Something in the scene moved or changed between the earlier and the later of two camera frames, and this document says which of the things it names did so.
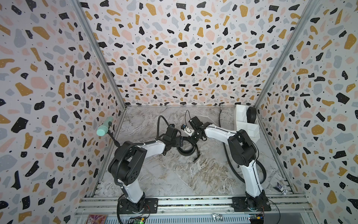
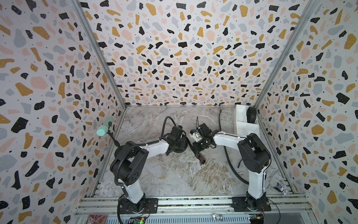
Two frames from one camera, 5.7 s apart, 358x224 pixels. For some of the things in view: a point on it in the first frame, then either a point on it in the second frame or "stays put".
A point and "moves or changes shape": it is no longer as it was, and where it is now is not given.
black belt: [251, 115] stays put
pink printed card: [96, 219] stays put
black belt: [189, 152] moves or changes shape
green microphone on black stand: [104, 129] stays put
